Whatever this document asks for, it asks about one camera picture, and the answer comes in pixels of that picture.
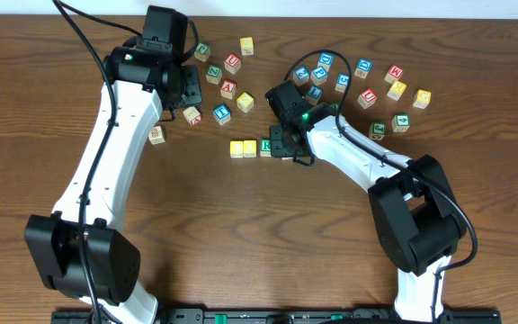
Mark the green letter R block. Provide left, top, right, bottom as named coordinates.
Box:
left=260, top=139, right=272, bottom=158

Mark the yellow letter O block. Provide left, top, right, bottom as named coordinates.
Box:
left=243, top=139, right=257, bottom=158

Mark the yellow letter C block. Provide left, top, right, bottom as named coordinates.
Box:
left=229, top=140, right=244, bottom=158

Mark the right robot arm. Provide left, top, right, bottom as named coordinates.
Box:
left=270, top=103, right=474, bottom=323

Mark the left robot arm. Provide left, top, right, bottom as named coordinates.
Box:
left=24, top=38, right=201, bottom=323

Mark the natural block red edge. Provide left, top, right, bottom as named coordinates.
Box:
left=183, top=106, right=202, bottom=125

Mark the green letter Z block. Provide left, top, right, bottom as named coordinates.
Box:
left=206, top=65, right=222, bottom=85

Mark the green letter J block top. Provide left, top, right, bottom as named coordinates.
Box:
left=194, top=42, right=211, bottom=62

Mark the green letter j block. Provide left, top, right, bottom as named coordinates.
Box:
left=369, top=122, right=387, bottom=140
left=194, top=42, right=211, bottom=62

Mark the red letter A block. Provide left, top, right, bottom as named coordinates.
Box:
left=220, top=79, right=237, bottom=100

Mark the blue letter T block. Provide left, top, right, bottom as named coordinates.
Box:
left=213, top=104, right=231, bottom=125

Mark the red letter U block left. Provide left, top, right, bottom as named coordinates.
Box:
left=224, top=53, right=242, bottom=75

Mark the red letter u block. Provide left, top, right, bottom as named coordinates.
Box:
left=224, top=53, right=242, bottom=75
left=357, top=88, right=377, bottom=109

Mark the yellow block centre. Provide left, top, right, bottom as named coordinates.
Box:
left=237, top=92, right=255, bottom=113

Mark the natural wooden picture block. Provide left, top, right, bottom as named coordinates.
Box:
left=148, top=126, right=165, bottom=145

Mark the blue number 2 block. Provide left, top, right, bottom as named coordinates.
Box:
left=292, top=67, right=309, bottom=86

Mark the blue letter P block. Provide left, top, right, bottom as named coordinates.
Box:
left=310, top=67, right=328, bottom=86

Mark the yellow block top row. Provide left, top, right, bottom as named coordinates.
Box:
left=240, top=37, right=255, bottom=56

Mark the blue number 5 block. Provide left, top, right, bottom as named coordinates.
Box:
left=335, top=73, right=350, bottom=93

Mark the blue letter D block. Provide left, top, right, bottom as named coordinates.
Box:
left=317, top=52, right=335, bottom=72

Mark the green letter J block right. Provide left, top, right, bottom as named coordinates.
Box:
left=369, top=122, right=387, bottom=140

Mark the red letter U block right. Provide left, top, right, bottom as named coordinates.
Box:
left=357, top=88, right=377, bottom=109

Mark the green number 4 block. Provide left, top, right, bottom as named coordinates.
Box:
left=391, top=113, right=410, bottom=132

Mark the yellow letter X block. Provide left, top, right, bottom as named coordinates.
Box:
left=387, top=80, right=406, bottom=101

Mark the red letter M block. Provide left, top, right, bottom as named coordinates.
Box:
left=384, top=65, right=405, bottom=84

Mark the yellow block far right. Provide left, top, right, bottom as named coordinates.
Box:
left=413, top=89, right=432, bottom=109

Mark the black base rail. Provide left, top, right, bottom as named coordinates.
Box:
left=50, top=306, right=503, bottom=324

